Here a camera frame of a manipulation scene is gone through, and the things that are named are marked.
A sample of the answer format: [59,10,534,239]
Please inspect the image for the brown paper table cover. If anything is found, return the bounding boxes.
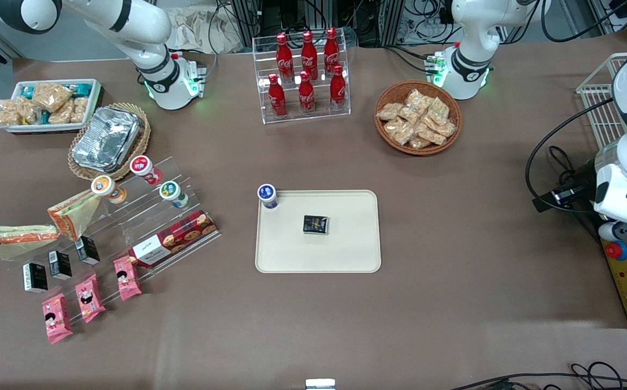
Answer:
[0,30,627,390]

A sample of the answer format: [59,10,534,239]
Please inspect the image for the aluminium frame with cables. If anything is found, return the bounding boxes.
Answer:
[227,0,455,48]

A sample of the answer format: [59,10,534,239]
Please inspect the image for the black cable bundle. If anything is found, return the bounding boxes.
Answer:
[548,145,598,187]

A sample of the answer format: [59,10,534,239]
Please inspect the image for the small black carton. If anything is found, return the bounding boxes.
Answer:
[23,262,49,294]
[48,250,73,281]
[74,236,101,266]

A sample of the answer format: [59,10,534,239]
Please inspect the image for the round brown wicker basket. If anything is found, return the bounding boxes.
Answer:
[374,80,462,157]

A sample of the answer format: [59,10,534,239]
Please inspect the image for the blue lid small cup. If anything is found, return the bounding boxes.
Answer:
[257,184,279,210]

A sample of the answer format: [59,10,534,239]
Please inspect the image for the crumpled beige paper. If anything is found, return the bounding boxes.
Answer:
[167,5,245,55]

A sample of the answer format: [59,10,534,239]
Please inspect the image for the orange lid small cup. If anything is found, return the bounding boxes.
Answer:
[90,174,128,205]

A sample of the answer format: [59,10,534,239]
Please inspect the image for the grey equipment rack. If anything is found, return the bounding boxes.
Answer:
[557,0,627,47]

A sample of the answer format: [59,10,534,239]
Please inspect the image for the clear acrylic stepped shelf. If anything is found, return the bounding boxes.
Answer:
[1,156,222,327]

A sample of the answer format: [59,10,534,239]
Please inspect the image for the small black snack box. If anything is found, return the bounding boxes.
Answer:
[302,214,330,236]

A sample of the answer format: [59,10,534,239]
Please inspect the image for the triangle sandwich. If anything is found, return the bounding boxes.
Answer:
[0,224,61,262]
[47,190,101,242]

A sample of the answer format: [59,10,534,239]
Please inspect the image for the clear acrylic bottle rack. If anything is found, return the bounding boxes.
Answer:
[252,32,351,126]

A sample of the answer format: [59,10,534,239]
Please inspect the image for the white plastic bin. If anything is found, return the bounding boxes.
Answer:
[6,79,103,135]

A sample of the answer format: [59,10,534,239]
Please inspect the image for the green lid small cup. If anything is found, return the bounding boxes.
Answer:
[159,180,189,209]

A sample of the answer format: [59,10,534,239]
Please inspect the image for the left wrist camera black cable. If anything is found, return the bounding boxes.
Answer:
[525,97,615,213]

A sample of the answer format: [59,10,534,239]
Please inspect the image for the oval light wicker basket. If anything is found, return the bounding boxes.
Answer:
[68,102,151,181]

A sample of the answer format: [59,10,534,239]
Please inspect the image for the aluminium foil container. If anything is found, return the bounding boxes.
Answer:
[71,106,142,173]

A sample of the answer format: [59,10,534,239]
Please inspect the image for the beige plastic tray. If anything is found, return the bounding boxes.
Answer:
[254,189,382,274]

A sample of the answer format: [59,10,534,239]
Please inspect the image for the red tartan cookie box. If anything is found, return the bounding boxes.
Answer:
[128,210,218,268]

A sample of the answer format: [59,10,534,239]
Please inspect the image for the white wire rack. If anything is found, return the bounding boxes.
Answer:
[576,52,627,150]

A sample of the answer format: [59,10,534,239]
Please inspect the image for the red lid small cup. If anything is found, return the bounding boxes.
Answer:
[129,155,163,185]

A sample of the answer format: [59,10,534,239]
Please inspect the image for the red cola bottle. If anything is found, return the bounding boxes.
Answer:
[268,74,288,119]
[298,70,316,115]
[323,27,341,76]
[276,32,295,83]
[329,65,347,112]
[301,30,319,81]

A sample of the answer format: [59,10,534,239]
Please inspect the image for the black floor cables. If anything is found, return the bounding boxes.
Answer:
[449,361,627,390]

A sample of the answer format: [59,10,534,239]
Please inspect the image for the pink snack packet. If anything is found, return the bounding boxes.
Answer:
[114,255,143,302]
[75,274,106,324]
[42,293,74,345]

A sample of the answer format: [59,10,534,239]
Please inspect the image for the beige rice cracker packet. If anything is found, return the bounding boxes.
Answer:
[49,103,75,125]
[0,99,22,128]
[18,97,41,126]
[32,82,73,113]
[70,96,89,124]

